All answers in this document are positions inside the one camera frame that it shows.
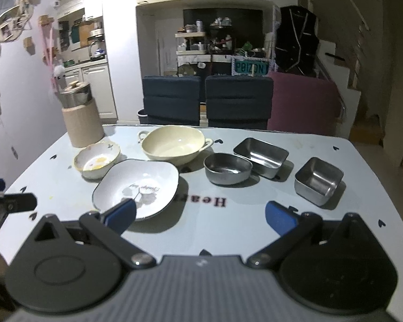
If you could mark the square steel container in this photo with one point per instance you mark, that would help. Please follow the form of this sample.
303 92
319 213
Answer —
317 181

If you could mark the beige canister with steel lid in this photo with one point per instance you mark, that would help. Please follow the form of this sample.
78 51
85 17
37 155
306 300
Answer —
81 115

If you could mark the maroon chair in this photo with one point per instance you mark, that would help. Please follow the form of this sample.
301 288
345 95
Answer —
304 105

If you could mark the teal prizon sign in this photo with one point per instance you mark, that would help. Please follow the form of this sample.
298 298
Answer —
250 66

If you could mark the cluttered white shelf unit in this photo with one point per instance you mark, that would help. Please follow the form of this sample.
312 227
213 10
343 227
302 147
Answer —
191 49

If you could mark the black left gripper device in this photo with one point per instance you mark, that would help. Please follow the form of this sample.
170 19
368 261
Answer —
14 203

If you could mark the left dark blue chair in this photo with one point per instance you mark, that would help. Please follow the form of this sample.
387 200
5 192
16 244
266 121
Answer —
172 100

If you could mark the rectangular steel container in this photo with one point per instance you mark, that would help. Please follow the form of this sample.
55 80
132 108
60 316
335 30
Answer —
267 159

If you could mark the dark blue chair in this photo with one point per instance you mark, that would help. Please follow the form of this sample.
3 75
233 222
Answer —
172 100
239 102

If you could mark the cream two-handled ceramic bowl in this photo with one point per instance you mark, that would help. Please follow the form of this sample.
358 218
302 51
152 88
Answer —
178 145

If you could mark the right dark blue chair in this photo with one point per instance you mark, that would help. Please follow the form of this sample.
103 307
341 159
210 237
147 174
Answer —
239 102

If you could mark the round steel bowl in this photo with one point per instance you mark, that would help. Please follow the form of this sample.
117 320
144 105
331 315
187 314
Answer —
226 169

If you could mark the white square plate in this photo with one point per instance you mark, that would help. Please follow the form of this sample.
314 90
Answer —
151 184

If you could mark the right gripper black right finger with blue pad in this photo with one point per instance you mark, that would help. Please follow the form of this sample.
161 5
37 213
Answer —
293 230

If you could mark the small floral ceramic bowl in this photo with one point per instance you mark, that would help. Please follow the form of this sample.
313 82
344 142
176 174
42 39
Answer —
94 161

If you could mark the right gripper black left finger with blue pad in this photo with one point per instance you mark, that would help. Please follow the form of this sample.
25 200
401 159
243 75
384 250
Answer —
105 230

